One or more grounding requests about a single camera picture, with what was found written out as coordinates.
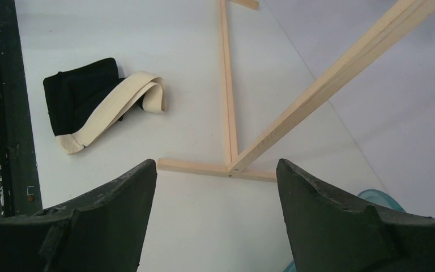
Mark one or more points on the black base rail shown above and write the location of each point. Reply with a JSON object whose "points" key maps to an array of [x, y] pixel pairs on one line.
{"points": [[19, 182]]}

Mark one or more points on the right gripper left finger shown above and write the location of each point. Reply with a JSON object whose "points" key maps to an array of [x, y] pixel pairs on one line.
{"points": [[101, 230]]}

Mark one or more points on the wooden clothes rack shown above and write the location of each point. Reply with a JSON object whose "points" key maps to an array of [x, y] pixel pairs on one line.
{"points": [[394, 24]]}

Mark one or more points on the black white-banded underwear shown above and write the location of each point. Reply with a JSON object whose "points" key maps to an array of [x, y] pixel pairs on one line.
{"points": [[84, 102]]}

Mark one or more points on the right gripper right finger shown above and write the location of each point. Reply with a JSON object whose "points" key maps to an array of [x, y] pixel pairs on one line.
{"points": [[330, 229]]}

